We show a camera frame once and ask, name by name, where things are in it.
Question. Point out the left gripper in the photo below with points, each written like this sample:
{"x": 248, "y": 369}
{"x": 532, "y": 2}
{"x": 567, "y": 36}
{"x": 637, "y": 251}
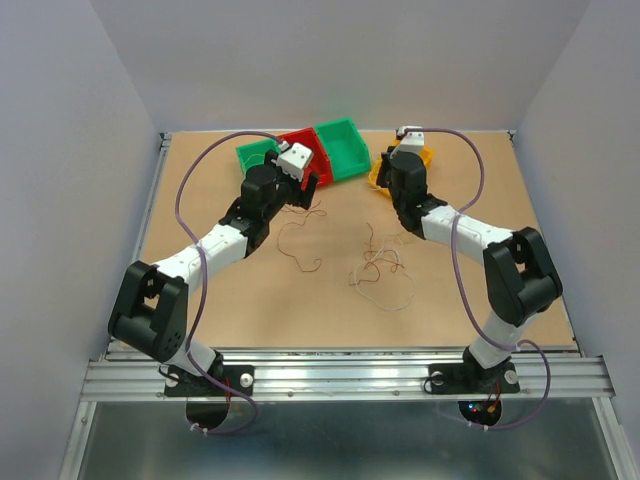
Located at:
{"x": 300, "y": 198}

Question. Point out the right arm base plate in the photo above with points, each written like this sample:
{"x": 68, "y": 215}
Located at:
{"x": 466, "y": 379}

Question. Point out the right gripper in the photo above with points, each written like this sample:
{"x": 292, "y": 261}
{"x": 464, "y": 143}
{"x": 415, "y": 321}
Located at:
{"x": 386, "y": 164}

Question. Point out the green bin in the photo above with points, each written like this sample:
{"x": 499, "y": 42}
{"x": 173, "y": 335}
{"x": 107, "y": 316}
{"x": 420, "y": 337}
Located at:
{"x": 346, "y": 150}
{"x": 253, "y": 154}

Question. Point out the red bin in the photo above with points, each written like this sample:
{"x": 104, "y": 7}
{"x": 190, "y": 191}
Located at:
{"x": 320, "y": 163}

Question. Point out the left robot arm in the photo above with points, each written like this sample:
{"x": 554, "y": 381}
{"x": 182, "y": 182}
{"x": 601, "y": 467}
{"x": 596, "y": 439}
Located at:
{"x": 150, "y": 311}

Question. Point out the right green bin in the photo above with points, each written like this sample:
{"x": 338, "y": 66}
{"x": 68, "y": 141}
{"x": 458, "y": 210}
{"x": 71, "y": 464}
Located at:
{"x": 346, "y": 150}

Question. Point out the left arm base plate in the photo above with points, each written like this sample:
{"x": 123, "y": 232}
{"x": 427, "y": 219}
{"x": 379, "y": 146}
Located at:
{"x": 182, "y": 384}

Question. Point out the yellow bin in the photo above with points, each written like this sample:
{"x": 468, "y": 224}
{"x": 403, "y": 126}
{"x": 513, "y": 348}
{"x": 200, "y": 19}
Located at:
{"x": 427, "y": 155}

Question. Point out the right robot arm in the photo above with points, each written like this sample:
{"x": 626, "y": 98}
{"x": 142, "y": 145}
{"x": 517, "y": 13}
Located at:
{"x": 521, "y": 279}

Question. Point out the left green bin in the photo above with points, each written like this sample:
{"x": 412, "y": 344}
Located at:
{"x": 253, "y": 154}

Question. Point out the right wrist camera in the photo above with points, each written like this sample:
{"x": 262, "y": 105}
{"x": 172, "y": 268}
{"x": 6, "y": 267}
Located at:
{"x": 410, "y": 139}

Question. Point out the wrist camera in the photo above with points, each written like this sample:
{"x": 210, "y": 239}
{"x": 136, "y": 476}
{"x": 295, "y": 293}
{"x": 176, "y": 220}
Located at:
{"x": 294, "y": 160}
{"x": 410, "y": 139}

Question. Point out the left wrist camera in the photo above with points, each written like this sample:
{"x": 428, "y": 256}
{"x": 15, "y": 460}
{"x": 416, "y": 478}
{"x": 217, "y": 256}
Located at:
{"x": 294, "y": 160}

